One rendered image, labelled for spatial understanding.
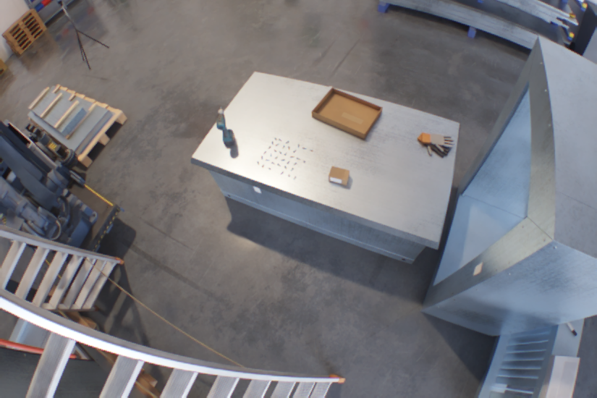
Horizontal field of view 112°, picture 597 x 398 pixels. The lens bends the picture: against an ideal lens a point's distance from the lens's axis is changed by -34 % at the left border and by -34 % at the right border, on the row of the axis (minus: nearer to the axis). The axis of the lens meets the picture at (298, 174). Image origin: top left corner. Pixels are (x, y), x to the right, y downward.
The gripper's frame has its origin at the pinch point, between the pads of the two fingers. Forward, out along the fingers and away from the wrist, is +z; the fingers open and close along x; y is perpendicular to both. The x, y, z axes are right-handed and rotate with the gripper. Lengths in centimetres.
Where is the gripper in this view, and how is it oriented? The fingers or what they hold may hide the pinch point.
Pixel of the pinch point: (64, 234)
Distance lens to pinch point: 243.5
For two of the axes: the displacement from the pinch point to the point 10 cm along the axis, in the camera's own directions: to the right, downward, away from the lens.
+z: -2.3, 3.7, 9.0
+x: 8.7, 4.9, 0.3
